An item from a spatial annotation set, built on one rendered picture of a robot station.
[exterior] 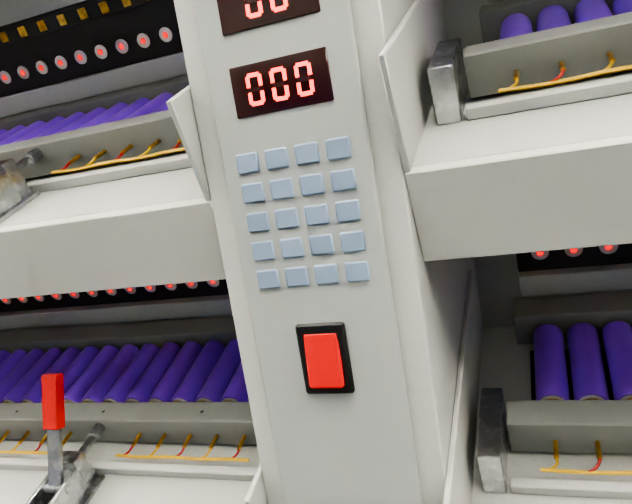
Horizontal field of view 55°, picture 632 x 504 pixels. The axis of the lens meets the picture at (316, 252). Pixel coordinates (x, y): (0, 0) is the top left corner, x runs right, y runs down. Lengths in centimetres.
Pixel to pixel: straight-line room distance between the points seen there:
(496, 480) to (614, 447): 6
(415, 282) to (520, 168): 6
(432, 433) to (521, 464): 9
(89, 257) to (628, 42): 29
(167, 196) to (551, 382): 24
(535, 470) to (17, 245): 31
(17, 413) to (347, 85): 37
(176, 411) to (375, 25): 29
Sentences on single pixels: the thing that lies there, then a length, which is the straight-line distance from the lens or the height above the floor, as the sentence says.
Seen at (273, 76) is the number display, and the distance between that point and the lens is 27.
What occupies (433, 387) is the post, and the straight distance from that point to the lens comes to 28.
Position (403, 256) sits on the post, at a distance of 27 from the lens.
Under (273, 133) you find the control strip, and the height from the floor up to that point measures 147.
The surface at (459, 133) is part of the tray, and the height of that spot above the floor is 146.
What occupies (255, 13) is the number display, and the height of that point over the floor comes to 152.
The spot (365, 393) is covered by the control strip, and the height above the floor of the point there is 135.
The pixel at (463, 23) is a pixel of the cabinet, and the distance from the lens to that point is 46.
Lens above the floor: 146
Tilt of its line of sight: 9 degrees down
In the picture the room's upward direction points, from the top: 9 degrees counter-clockwise
